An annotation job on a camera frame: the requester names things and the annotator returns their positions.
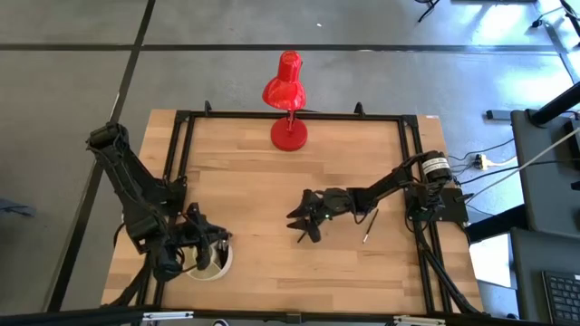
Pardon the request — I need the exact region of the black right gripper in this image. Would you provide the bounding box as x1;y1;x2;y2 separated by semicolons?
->
285;187;363;245

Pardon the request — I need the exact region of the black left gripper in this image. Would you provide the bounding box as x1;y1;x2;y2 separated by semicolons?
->
179;202;234;273

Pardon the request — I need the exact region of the round cream divided container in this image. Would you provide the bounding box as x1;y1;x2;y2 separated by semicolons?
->
179;228;235;283

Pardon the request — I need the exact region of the red desk lamp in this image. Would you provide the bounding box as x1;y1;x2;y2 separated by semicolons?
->
261;49;310;153

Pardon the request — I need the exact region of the black crossbeam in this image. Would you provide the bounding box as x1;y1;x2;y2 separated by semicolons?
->
0;306;580;326

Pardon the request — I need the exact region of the dark bluish floor object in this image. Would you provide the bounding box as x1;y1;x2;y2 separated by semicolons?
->
0;197;36;218

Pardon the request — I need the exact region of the grey floor box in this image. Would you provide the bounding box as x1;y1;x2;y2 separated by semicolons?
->
486;109;518;121

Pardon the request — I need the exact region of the grey desk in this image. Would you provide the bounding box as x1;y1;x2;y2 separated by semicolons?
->
507;225;580;323
510;107;580;237

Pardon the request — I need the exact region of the black chair base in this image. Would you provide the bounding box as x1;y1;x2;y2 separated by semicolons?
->
415;0;441;24

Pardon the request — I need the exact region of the black keyboard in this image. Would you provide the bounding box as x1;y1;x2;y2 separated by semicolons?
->
541;270;580;325

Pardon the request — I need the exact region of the black pole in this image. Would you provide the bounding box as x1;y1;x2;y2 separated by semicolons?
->
528;81;580;127

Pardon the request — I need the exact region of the silver bracket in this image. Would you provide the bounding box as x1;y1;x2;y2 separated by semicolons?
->
141;311;195;322
392;314;448;326

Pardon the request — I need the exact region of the black cable bundle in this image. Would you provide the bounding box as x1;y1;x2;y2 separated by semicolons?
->
414;221;484;317
106;253;182;312

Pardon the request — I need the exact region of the black aluminium table frame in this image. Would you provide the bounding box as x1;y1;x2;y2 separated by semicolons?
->
101;100;488;318

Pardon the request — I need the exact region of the white cable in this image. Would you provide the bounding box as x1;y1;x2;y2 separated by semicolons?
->
465;128;580;205

